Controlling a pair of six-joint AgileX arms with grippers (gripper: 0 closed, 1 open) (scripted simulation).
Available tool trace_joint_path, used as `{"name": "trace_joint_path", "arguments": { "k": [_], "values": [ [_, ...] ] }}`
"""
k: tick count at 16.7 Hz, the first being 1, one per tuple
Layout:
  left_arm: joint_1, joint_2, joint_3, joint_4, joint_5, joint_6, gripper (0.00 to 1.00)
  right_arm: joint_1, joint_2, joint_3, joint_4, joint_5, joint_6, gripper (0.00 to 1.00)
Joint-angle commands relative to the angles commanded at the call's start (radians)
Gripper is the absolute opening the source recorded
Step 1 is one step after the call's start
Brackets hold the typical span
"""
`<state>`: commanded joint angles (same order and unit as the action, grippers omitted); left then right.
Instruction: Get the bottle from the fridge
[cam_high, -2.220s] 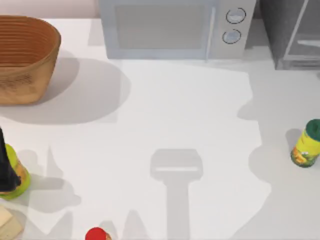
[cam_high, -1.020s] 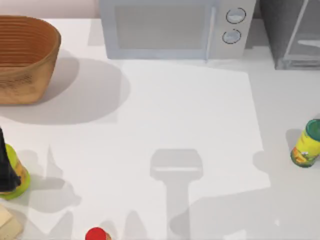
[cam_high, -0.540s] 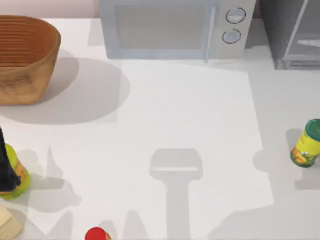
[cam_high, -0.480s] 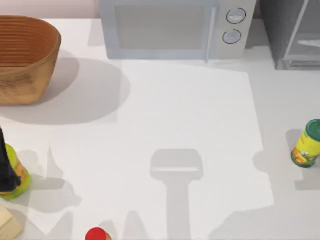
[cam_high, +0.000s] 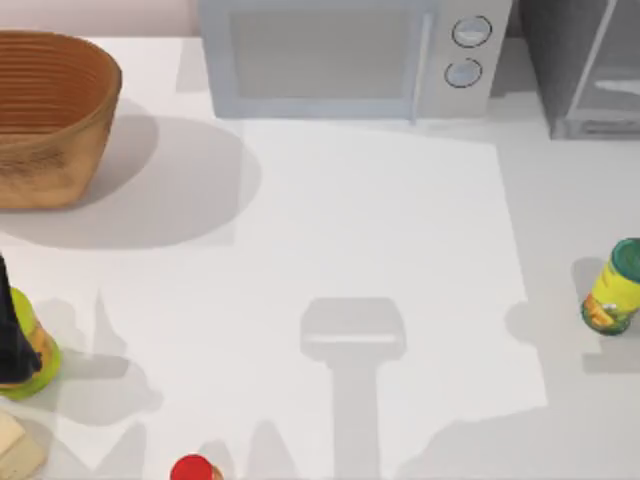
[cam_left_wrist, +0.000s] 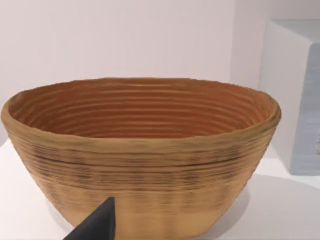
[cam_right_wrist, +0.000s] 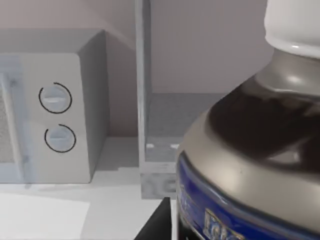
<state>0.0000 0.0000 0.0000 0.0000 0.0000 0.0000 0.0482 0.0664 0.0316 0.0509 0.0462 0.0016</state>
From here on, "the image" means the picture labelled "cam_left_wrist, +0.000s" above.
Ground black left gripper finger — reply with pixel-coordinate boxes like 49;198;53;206
60;196;116;240

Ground brown woven basket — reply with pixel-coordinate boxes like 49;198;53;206
0;77;282;240

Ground pale grey cabinet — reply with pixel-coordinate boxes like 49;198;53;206
251;19;320;176

